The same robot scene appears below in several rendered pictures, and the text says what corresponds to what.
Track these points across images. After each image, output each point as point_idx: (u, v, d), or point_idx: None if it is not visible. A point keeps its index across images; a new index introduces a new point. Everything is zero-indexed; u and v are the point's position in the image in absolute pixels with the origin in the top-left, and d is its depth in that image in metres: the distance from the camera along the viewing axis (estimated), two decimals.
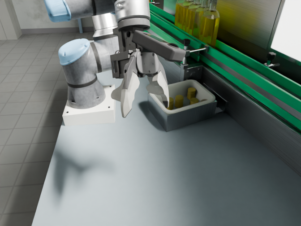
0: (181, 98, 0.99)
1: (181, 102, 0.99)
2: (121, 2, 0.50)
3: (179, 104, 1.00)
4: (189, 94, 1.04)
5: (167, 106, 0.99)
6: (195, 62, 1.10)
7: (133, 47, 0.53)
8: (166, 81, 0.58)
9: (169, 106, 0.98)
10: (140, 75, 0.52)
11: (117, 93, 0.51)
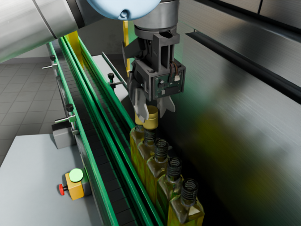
0: None
1: None
2: None
3: None
4: None
5: None
6: None
7: None
8: (131, 97, 0.51)
9: None
10: None
11: (170, 104, 0.51)
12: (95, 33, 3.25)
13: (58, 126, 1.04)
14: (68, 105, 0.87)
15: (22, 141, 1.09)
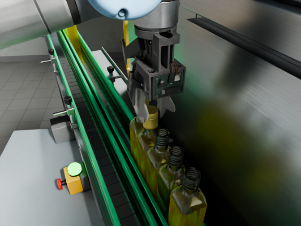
0: None
1: None
2: None
3: None
4: None
5: None
6: None
7: None
8: (131, 97, 0.51)
9: None
10: None
11: (170, 104, 0.51)
12: (95, 30, 3.23)
13: (57, 120, 1.02)
14: (66, 97, 0.85)
15: (20, 136, 1.07)
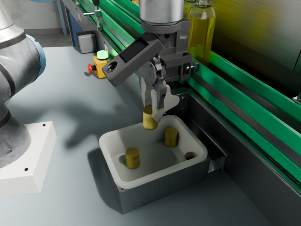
0: None
1: (152, 120, 0.54)
2: None
3: (150, 123, 0.54)
4: (167, 139, 0.65)
5: (129, 163, 0.60)
6: (178, 85, 0.71)
7: None
8: (157, 105, 0.48)
9: (131, 163, 0.60)
10: None
11: None
12: None
13: (83, 33, 1.19)
14: None
15: (49, 50, 1.24)
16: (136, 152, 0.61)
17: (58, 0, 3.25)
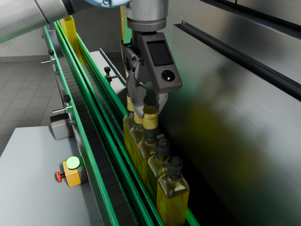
0: (155, 108, 0.54)
1: (157, 115, 0.55)
2: None
3: (157, 119, 0.55)
4: None
5: None
6: None
7: (140, 48, 0.47)
8: (169, 92, 0.52)
9: None
10: (142, 80, 0.49)
11: None
12: (94, 31, 3.29)
13: (57, 118, 1.08)
14: (66, 96, 0.91)
15: (21, 133, 1.13)
16: None
17: (48, 28, 3.15)
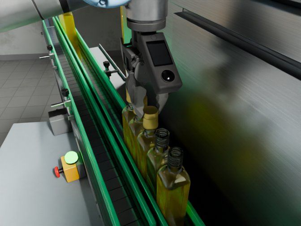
0: (155, 108, 0.54)
1: (157, 115, 0.55)
2: None
3: (157, 119, 0.55)
4: None
5: None
6: None
7: (140, 49, 0.46)
8: None
9: None
10: (142, 80, 0.49)
11: None
12: (94, 29, 3.27)
13: (55, 113, 1.07)
14: (64, 90, 0.89)
15: (19, 128, 1.11)
16: None
17: (47, 26, 3.13)
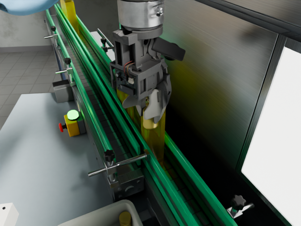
0: None
1: None
2: (160, 3, 0.37)
3: None
4: (121, 224, 0.68)
5: None
6: (135, 166, 0.74)
7: (149, 56, 0.44)
8: None
9: None
10: None
11: (152, 112, 0.49)
12: (93, 22, 3.42)
13: (58, 83, 1.22)
14: (66, 58, 1.04)
15: (27, 98, 1.26)
16: (148, 119, 0.54)
17: None
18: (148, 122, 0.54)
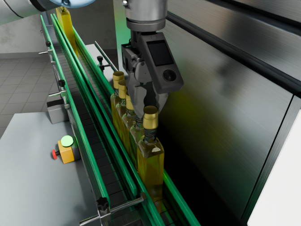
0: None
1: None
2: None
3: None
4: None
5: (157, 120, 0.55)
6: (132, 206, 0.69)
7: (139, 49, 0.46)
8: None
9: (157, 118, 0.55)
10: (142, 80, 0.49)
11: None
12: (92, 28, 3.37)
13: (53, 103, 1.17)
14: (60, 80, 0.99)
15: (20, 118, 1.21)
16: None
17: (47, 25, 3.23)
18: None
